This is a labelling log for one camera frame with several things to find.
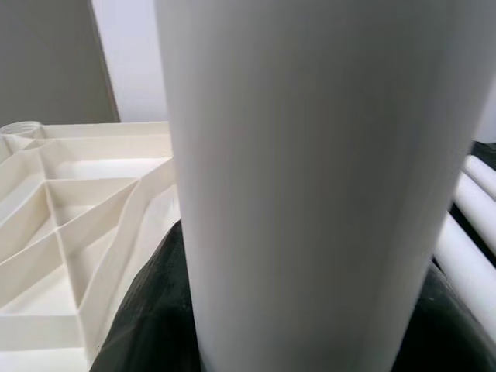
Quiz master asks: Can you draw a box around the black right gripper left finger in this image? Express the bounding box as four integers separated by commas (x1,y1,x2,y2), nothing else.
89,223,202,372

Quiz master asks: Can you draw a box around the black tablecloth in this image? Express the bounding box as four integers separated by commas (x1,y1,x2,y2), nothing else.
445,139,496,272

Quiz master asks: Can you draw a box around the white plastic children table top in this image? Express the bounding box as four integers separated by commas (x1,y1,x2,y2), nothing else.
0,120,182,372

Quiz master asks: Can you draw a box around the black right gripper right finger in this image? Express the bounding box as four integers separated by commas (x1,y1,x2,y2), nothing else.
394,263,496,372

